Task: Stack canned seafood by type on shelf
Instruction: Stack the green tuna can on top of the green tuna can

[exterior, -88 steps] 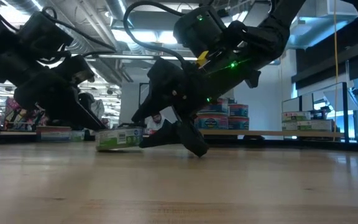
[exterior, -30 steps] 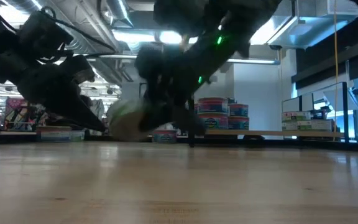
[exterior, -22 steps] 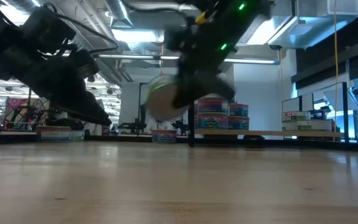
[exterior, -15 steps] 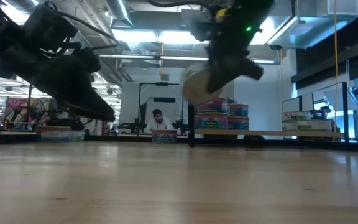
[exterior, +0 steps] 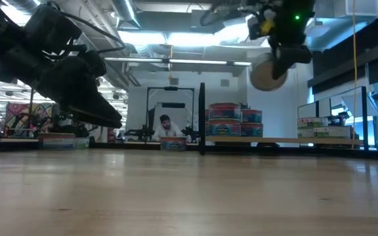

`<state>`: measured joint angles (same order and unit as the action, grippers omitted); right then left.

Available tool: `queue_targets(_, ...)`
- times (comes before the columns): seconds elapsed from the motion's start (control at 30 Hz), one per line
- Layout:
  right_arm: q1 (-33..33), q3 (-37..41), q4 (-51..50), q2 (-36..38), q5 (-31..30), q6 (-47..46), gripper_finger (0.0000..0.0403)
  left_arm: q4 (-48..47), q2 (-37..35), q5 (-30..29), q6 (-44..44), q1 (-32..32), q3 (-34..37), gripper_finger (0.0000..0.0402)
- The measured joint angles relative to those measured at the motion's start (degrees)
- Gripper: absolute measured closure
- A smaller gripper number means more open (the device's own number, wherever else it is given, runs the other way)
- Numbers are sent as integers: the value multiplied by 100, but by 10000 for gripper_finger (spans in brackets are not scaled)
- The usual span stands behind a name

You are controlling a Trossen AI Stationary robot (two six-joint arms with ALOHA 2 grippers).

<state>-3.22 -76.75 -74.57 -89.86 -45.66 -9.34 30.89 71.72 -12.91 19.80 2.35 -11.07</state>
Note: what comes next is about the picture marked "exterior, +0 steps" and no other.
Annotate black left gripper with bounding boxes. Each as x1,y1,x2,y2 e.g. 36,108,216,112
0,49,123,128

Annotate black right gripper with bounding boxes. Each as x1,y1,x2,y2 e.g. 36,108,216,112
247,0,316,81

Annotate tuna can green white label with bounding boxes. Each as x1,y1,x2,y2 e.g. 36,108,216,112
73,136,91,150
312,125,354,139
297,117,329,129
297,127,315,139

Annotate wooden shelf board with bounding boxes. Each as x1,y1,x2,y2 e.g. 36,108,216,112
204,136,364,145

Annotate colourful patchwork quilt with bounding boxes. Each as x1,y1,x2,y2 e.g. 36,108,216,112
4,102,54,136

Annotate person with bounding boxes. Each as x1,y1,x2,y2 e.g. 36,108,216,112
152,113,185,138

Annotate grey ceiling box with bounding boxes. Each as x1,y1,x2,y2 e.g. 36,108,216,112
190,9,216,33

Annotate long ceiling light fixture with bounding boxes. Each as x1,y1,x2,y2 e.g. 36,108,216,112
103,57,252,66

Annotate black metal rig frame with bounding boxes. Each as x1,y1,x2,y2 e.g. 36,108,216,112
146,86,196,132

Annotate black metal shelf frame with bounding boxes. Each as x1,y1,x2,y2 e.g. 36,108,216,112
198,82,369,157

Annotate silver air duct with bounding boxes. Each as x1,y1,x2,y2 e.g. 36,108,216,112
110,0,142,29

